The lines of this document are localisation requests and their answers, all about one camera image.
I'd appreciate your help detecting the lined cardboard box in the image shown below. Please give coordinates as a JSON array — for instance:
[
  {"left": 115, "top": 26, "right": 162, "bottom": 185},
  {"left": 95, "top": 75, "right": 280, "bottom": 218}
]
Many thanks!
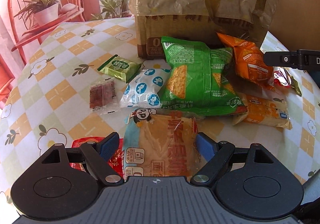
[{"left": 130, "top": 0, "right": 279, "bottom": 59}]

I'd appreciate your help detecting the wooden board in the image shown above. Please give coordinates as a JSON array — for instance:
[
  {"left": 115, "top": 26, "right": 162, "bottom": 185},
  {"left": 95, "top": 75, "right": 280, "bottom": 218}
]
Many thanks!
[{"left": 270, "top": 0, "right": 319, "bottom": 51}]

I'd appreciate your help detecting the blue white unicorn packet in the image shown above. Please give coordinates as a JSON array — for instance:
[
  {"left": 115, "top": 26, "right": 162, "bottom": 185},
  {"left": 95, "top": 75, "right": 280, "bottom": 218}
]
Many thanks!
[{"left": 120, "top": 69, "right": 171, "bottom": 108}]

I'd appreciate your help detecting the panda bread package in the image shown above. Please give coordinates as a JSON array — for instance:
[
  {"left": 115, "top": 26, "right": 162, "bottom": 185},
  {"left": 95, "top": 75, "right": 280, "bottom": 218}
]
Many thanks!
[{"left": 123, "top": 108, "right": 206, "bottom": 179}]

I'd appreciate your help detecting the gold red snack packet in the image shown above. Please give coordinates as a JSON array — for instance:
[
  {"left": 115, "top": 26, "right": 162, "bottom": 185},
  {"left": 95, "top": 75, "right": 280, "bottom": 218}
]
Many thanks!
[{"left": 273, "top": 67, "right": 302, "bottom": 97}]

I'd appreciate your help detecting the small green snack packet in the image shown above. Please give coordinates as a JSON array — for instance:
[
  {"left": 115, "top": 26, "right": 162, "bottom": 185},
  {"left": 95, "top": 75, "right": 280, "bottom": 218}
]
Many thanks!
[{"left": 97, "top": 54, "right": 142, "bottom": 83}]

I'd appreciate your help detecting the printed room backdrop cloth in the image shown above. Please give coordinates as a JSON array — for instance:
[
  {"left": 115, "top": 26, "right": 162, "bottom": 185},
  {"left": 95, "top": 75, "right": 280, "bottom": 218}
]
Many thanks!
[{"left": 0, "top": 0, "right": 133, "bottom": 110}]

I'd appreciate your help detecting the orange cracker package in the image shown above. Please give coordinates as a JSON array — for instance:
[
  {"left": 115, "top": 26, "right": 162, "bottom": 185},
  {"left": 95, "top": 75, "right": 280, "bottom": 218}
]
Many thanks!
[{"left": 232, "top": 93, "right": 292, "bottom": 130}]

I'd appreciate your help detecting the red brown jelly packet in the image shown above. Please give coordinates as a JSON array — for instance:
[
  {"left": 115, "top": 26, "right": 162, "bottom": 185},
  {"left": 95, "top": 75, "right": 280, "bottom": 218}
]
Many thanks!
[{"left": 89, "top": 77, "right": 119, "bottom": 114}]

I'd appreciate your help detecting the floral checkered tablecloth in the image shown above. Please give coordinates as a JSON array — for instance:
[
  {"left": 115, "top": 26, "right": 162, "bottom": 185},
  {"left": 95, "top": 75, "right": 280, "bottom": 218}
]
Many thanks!
[{"left": 1, "top": 19, "right": 319, "bottom": 223}]

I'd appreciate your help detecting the orange chips bag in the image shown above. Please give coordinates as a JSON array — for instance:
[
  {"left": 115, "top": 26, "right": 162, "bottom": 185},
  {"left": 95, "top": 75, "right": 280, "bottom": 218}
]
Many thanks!
[{"left": 217, "top": 33, "right": 274, "bottom": 90}]

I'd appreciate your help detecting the green chips bag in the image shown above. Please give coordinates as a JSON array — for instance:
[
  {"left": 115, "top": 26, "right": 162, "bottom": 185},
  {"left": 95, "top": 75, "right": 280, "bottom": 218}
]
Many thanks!
[{"left": 159, "top": 36, "right": 247, "bottom": 116}]

